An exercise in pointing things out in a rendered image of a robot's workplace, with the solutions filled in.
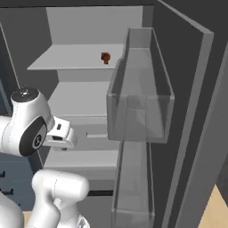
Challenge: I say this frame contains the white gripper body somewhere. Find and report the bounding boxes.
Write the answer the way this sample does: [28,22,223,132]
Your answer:
[43,126,78,150]

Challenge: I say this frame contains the brown chicken drumstick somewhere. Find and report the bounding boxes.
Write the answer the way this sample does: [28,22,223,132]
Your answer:
[101,52,111,65]

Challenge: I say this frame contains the grey fridge drawer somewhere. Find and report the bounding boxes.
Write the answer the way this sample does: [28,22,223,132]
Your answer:
[43,147,120,181]

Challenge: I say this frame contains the grey fridge shelf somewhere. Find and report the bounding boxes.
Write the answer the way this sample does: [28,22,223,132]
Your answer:
[46,81,120,118]
[27,44,126,71]

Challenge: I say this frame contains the dark blue-grey cupboard drawers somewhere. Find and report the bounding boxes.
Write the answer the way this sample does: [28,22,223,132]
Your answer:
[0,151,40,214]

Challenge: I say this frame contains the large clear door bin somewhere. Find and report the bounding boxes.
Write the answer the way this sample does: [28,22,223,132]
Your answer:
[105,27,175,144]

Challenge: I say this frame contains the narrow clear door bin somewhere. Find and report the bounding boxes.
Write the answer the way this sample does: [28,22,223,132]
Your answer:
[110,140,156,228]

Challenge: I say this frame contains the grey open fridge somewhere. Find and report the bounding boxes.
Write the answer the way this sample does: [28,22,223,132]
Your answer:
[0,0,159,228]

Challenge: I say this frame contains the grey fridge door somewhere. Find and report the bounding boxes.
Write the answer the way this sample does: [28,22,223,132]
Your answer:
[151,0,228,228]

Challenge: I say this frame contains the grey drawer handle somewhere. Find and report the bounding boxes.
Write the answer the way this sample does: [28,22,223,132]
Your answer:
[85,132,110,140]

